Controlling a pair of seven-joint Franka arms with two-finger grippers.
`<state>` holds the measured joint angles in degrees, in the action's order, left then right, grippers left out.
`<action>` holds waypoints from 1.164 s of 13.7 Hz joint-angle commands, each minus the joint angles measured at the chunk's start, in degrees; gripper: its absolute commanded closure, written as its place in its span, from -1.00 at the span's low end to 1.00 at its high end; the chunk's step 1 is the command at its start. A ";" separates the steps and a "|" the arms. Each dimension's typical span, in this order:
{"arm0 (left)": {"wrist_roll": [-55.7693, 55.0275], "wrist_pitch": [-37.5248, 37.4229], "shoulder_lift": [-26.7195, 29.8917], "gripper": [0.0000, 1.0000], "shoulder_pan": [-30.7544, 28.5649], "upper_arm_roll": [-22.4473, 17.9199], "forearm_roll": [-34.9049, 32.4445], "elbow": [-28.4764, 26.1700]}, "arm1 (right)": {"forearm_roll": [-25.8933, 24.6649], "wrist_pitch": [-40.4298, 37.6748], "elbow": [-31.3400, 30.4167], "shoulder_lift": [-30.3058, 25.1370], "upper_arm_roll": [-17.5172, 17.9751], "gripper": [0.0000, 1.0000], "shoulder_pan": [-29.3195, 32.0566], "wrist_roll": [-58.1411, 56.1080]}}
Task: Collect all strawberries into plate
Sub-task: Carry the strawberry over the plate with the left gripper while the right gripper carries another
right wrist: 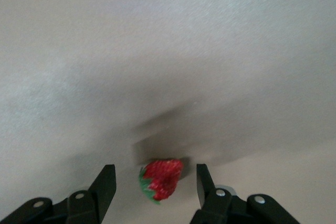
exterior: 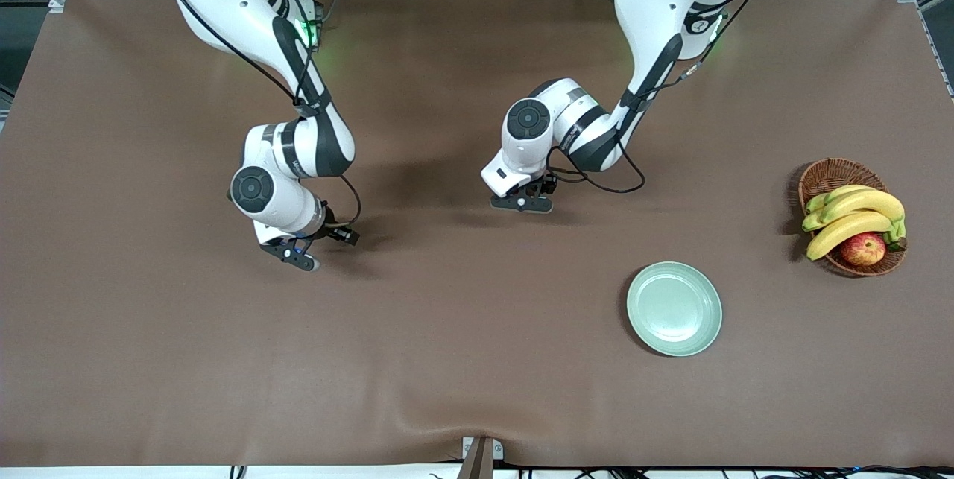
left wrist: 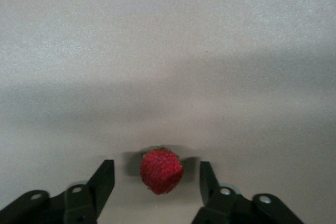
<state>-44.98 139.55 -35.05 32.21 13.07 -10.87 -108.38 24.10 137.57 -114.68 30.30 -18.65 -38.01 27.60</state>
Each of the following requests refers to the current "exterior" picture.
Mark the brown metal bar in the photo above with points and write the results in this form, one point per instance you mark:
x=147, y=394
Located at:
x=477, y=465

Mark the metal clamp bracket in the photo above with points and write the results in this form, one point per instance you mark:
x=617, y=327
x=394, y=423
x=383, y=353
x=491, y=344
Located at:
x=468, y=449

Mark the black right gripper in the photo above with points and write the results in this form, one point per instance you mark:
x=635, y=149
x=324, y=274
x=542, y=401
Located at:
x=333, y=230

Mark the pale green round plate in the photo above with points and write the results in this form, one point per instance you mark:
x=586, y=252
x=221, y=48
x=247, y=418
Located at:
x=674, y=309

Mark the greenish yellow banana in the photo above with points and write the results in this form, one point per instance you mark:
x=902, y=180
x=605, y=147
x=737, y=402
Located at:
x=816, y=201

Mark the brown wicker basket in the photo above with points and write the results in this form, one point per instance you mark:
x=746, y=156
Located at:
x=831, y=175

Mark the red yellow apple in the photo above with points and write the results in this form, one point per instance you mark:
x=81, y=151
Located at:
x=863, y=249

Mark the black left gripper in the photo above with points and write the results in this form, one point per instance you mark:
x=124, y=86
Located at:
x=546, y=185

